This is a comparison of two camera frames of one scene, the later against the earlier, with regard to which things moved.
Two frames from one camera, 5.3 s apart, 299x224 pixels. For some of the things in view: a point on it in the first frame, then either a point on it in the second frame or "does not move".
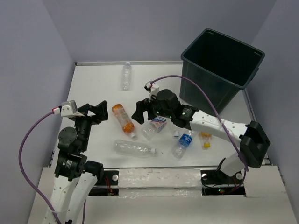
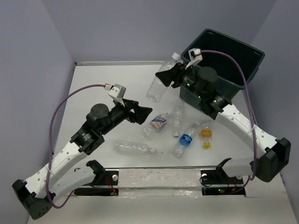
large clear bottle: (132, 149) does not move
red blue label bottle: (157, 124) does not move
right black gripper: (142, 106) → (175, 73)
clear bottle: (126, 84) → (158, 87)
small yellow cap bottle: (206, 138) does not move
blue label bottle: (184, 141) does not move
